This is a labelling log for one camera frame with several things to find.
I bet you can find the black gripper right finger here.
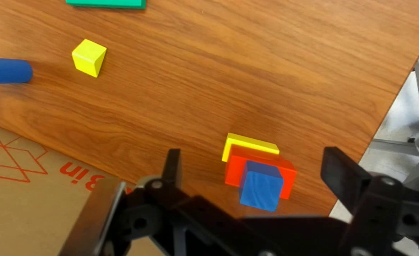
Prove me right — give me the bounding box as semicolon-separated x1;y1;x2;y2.
321;145;387;214

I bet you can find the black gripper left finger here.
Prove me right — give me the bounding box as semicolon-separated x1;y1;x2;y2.
161;148;183;192

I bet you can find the red arch block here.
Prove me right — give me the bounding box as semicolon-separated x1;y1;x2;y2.
225;145;299;201

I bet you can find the blue cube block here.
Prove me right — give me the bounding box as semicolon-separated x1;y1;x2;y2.
239;161;284;214

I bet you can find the blue cylinder block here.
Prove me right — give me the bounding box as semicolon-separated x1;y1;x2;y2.
0;57;34;87

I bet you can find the yellow rectangular block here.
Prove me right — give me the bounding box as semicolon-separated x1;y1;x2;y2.
220;133;281;164

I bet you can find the yellow wedge block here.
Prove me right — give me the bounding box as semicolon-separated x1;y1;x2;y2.
71;39;108;80

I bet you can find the large cardboard box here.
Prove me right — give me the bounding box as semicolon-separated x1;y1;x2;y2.
0;118;169;256

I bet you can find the green rectangular block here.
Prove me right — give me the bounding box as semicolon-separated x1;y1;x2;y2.
66;0;149;12

